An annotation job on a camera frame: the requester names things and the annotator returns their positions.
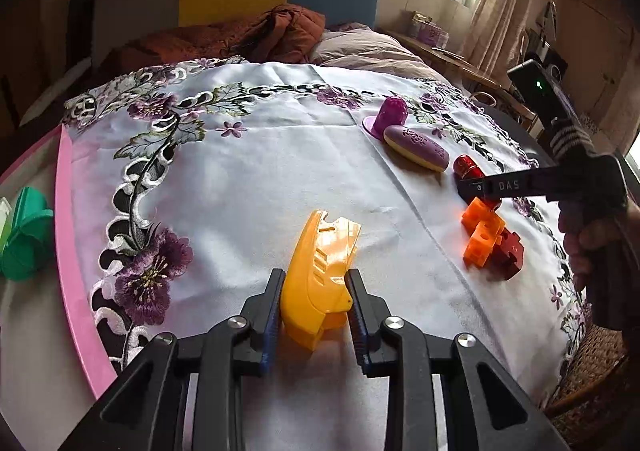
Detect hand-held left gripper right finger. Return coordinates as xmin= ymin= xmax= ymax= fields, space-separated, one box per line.
xmin=345 ymin=268 xmax=571 ymax=451

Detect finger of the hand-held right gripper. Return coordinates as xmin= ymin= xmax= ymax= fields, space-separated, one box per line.
xmin=457 ymin=163 xmax=556 ymax=205

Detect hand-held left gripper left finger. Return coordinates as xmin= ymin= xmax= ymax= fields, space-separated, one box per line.
xmin=75 ymin=268 xmax=287 ymax=451

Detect red metallic cylinder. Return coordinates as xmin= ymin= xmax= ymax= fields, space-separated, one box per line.
xmin=452 ymin=154 xmax=502 ymax=212

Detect orange building blocks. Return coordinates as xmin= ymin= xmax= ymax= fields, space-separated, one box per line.
xmin=461 ymin=198 xmax=506 ymax=272

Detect yellow orange plastic toy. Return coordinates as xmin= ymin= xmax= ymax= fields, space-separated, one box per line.
xmin=280 ymin=210 xmax=363 ymax=349

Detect dark red building block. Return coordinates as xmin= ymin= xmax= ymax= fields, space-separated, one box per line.
xmin=492 ymin=227 xmax=525 ymax=280

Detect purple oval patterned case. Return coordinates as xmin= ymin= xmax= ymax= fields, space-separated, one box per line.
xmin=382 ymin=126 xmax=449 ymax=173

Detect magenta plastic toy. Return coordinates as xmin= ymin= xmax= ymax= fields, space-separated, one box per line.
xmin=362 ymin=96 xmax=408 ymax=136

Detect pink cardboard box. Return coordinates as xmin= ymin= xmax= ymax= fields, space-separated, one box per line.
xmin=0 ymin=123 xmax=118 ymax=399

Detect green ridged plastic toy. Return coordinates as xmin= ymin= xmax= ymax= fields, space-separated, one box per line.
xmin=0 ymin=187 xmax=55 ymax=280

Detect person's right hand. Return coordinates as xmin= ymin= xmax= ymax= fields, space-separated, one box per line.
xmin=557 ymin=203 xmax=640 ymax=294

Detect wooden bedside table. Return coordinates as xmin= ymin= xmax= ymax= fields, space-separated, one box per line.
xmin=385 ymin=28 xmax=538 ymax=126

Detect floral embroidered white tablecloth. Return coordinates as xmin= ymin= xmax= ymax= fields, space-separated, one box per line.
xmin=62 ymin=56 xmax=586 ymax=451

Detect purple gift box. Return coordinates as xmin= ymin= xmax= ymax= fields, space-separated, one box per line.
xmin=410 ymin=11 xmax=451 ymax=49

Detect beige curtain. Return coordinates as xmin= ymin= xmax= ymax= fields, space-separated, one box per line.
xmin=465 ymin=0 xmax=566 ymax=76

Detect wicker chair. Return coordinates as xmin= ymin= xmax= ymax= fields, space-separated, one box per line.
xmin=545 ymin=321 xmax=636 ymax=451

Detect beige pink duvet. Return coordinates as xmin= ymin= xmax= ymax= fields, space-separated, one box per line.
xmin=310 ymin=22 xmax=451 ymax=82

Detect brown quilted jacket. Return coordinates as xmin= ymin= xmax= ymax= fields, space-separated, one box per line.
xmin=107 ymin=3 xmax=326 ymax=64

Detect black rolled mat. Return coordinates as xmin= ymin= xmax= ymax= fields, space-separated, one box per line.
xmin=67 ymin=0 xmax=108 ymax=72

